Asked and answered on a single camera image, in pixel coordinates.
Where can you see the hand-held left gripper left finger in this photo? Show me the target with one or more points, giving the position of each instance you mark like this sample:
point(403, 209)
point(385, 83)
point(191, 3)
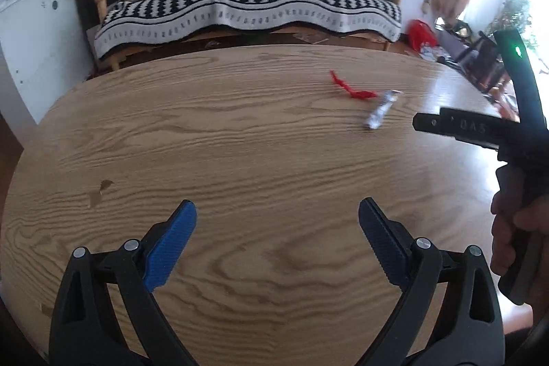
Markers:
point(167, 250)

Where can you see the black speaker box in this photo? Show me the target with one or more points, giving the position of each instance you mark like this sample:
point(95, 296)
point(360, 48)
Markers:
point(90, 6)

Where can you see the white cabinet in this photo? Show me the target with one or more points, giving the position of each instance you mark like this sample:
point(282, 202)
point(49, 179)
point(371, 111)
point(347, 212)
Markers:
point(38, 48)

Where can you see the person's right hand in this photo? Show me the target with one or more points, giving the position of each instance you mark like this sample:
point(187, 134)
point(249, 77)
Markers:
point(502, 237)

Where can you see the black chair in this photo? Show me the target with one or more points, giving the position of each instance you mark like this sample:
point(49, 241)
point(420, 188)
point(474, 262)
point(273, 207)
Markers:
point(484, 61)

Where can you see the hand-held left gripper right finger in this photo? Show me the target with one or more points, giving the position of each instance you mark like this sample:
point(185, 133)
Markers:
point(386, 246)

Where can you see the silver foil wrapper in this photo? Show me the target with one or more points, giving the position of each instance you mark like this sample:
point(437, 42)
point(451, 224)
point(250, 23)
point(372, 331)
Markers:
point(379, 113)

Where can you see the red plastic bag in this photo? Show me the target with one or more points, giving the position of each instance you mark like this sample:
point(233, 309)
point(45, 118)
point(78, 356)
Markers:
point(419, 35)

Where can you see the papers on floor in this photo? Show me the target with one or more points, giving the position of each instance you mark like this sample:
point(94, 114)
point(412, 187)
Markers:
point(431, 53)

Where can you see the green potted plant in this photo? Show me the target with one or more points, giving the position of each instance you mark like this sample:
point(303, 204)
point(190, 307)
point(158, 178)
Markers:
point(517, 18)

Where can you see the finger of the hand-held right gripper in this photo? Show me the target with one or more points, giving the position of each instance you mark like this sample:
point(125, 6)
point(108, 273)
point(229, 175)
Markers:
point(463, 126)

